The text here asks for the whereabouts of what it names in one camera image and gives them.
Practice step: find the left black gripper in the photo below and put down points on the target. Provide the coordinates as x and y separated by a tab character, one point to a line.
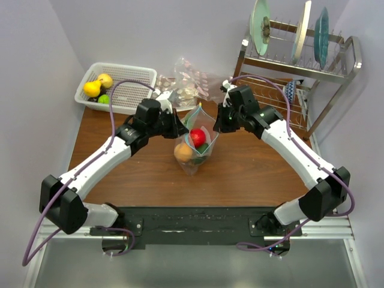
176	126

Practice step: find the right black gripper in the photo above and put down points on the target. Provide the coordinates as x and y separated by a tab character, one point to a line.
221	125

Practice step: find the large red apple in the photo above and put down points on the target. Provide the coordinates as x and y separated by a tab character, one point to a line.
198	137

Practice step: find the blue zip top bag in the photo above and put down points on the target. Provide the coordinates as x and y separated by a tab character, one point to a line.
205	122

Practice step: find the orange peach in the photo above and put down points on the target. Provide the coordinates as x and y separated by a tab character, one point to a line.
183	152

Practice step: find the dark green avocado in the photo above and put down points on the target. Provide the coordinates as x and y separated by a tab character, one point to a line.
200	156

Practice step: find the green lime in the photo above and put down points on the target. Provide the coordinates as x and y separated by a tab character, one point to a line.
103	99

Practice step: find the yellow pear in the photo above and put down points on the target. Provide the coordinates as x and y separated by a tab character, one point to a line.
92	89

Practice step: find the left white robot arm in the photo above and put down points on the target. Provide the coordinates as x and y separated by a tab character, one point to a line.
62	198

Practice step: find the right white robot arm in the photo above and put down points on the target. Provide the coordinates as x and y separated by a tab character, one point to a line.
326	185

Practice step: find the pile of spotted plastic bags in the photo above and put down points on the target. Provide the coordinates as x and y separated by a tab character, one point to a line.
188	86

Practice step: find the blue patterned bowl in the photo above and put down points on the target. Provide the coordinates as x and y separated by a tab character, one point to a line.
290	90

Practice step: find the white plastic basket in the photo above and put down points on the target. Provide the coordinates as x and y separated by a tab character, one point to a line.
126	96

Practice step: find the steel dish rack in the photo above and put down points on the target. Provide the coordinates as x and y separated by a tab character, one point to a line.
344	65

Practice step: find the white cream plate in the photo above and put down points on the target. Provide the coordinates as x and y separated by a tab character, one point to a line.
301	32

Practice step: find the yellow apple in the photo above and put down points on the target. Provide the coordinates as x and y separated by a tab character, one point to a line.
105	80

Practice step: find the pale green plate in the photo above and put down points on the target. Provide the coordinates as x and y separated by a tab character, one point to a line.
260	27

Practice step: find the teal glass plate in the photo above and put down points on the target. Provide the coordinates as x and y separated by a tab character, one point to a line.
321	38

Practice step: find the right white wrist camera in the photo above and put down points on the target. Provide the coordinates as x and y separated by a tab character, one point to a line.
226	87

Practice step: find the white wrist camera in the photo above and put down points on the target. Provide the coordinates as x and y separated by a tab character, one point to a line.
226	87
165	99

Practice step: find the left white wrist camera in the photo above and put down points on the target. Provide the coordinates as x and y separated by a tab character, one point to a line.
165	99

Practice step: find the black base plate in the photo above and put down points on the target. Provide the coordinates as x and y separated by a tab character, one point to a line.
200	225

